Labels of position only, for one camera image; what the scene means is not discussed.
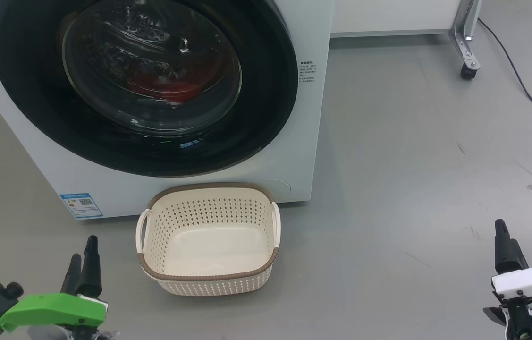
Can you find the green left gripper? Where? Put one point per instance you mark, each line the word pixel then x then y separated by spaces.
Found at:
pixel 48 307

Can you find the black round glass washer door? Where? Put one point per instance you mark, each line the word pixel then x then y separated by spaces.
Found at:
pixel 25 94

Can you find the red garment with white trim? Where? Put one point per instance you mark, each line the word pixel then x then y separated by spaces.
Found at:
pixel 157 87

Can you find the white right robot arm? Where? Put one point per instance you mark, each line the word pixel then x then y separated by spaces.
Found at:
pixel 525 321

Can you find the cream perforated laundry basket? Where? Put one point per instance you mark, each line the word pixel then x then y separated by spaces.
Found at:
pixel 218 243

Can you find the white front-load washing machine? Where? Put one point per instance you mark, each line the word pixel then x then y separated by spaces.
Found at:
pixel 294 156

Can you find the perforated steel washer drum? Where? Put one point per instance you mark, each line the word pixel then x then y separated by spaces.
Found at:
pixel 143 28

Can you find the blue energy label sticker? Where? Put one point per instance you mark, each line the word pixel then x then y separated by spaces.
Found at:
pixel 81 206

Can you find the black caster wheel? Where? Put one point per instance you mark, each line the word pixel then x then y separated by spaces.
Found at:
pixel 467 72

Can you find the metal cart leg with caster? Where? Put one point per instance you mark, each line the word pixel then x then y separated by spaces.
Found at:
pixel 465 38

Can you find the white cabinet panel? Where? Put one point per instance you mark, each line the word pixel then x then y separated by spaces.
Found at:
pixel 388 16

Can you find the small printed text sticker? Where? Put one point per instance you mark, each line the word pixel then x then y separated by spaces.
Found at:
pixel 308 72

